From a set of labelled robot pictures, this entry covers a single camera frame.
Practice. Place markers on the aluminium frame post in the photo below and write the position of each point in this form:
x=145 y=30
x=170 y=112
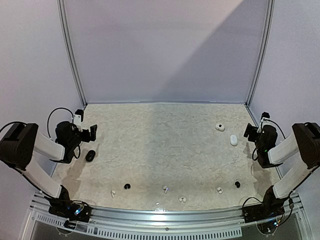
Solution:
x=262 y=51
x=61 y=4

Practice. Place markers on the black earbud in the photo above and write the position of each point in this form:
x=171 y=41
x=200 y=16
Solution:
x=127 y=186
x=237 y=184

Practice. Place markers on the right aluminium frame post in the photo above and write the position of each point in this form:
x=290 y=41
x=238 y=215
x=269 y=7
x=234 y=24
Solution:
x=262 y=51

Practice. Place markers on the black earbud left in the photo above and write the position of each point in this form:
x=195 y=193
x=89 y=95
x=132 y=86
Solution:
x=127 y=186

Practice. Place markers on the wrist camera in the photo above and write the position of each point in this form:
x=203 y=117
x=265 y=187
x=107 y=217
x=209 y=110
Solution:
x=265 y=116
x=78 y=118

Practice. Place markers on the black oval charging case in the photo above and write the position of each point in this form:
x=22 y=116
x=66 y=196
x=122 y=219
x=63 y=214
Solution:
x=90 y=156

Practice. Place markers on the white round earbud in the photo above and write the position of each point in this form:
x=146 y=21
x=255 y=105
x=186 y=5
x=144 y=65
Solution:
x=219 y=190
x=182 y=199

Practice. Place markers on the left aluminium frame post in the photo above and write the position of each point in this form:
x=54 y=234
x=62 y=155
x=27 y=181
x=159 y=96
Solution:
x=61 y=4

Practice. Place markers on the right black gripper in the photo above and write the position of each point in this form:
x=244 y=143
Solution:
x=251 y=131

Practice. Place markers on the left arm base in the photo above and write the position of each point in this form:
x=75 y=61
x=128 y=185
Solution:
x=73 y=210

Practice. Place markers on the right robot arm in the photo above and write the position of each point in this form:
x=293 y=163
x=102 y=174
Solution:
x=303 y=140

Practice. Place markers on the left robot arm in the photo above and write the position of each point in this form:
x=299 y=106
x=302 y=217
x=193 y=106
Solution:
x=22 y=140

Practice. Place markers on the black earbud right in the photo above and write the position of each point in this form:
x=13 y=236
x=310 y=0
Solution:
x=237 y=184

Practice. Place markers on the white oval charging case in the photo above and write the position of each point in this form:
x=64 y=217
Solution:
x=233 y=140

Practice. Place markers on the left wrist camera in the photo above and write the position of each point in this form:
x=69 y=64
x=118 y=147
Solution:
x=78 y=118

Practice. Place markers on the aluminium front rail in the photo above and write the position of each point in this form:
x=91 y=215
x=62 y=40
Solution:
x=121 y=224

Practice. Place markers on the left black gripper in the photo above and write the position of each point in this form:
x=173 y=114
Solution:
x=87 y=138

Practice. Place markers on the white round earbud front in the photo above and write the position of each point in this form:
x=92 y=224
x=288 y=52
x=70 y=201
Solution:
x=182 y=199

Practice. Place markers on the white square charging case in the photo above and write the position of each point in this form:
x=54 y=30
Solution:
x=220 y=127

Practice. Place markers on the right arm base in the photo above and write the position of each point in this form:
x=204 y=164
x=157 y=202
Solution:
x=260 y=211

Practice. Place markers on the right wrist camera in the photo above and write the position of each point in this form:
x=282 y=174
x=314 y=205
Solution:
x=265 y=116

